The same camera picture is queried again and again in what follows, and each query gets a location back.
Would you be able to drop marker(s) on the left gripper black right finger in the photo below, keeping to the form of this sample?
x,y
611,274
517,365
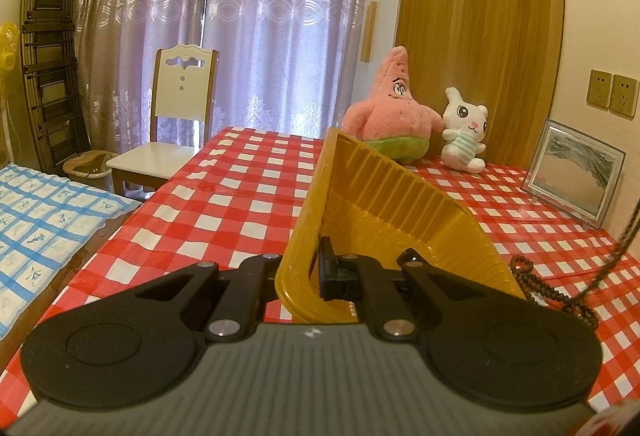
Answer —
x,y
486,345

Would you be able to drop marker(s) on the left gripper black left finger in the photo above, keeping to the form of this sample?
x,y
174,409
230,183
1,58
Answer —
x,y
136,345

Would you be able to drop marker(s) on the yellow plastic tray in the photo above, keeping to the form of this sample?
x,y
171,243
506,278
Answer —
x,y
368,204

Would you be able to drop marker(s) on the blue white checkered bedsheet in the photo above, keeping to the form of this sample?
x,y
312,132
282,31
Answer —
x,y
45,219

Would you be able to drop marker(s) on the red white checkered tablecloth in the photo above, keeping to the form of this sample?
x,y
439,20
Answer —
x,y
241,197

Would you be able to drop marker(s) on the beige waste basket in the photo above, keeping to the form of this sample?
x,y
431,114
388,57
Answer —
x,y
90,168

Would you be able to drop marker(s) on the framed sand art picture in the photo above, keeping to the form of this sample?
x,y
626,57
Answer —
x,y
575,172

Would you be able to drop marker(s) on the white bunny plush toy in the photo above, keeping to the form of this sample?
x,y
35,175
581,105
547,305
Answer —
x,y
465,127

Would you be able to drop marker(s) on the pink starfish plush toy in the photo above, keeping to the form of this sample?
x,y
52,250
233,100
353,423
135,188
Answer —
x,y
390,120

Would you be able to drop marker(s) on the yellow plastic bag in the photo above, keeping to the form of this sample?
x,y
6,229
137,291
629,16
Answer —
x,y
9,39

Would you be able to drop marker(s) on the dark folded ladder rack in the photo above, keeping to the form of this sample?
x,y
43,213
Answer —
x,y
50,79

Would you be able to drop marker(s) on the wooden wardrobe panel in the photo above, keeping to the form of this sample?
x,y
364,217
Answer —
x,y
504,54

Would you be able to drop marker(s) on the lilac lace curtain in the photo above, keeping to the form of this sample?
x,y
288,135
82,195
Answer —
x,y
284,65

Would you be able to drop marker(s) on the gold wall socket right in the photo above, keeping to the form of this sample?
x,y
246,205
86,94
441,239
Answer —
x,y
624,96

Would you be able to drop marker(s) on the gold wall socket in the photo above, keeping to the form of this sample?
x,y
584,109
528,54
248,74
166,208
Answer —
x,y
624,96
599,88

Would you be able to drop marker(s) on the gold wall socket left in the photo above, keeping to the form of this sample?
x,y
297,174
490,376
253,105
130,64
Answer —
x,y
599,88

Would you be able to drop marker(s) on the wooden wall handle strip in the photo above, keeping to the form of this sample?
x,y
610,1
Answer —
x,y
368,32

